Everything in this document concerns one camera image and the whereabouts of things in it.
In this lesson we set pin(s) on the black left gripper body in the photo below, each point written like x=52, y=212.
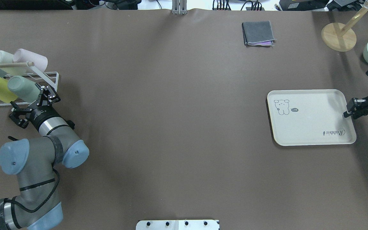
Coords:
x=41, y=114

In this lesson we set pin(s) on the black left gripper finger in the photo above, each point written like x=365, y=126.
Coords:
x=47, y=96
x=22, y=116

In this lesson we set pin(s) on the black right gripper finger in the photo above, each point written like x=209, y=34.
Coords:
x=353, y=112
x=356, y=104

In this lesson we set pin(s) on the green cup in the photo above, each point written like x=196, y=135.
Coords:
x=24, y=88

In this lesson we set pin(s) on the cream rabbit tray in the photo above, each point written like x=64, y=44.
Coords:
x=309, y=117

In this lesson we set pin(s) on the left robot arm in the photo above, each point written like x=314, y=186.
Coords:
x=33, y=161

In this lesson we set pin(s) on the pink cup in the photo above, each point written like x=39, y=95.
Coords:
x=23, y=55

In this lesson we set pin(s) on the wooden cup tree stand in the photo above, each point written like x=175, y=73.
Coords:
x=341, y=37

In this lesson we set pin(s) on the cream white cup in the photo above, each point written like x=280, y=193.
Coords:
x=7, y=58

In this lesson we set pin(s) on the grey folded cloth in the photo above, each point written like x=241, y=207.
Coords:
x=258, y=33

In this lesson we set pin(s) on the white wire cup rack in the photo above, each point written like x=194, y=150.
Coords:
x=50, y=78

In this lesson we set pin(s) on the aluminium frame post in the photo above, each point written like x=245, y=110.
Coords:
x=179, y=7

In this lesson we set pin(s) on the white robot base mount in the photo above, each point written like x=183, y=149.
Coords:
x=184, y=224

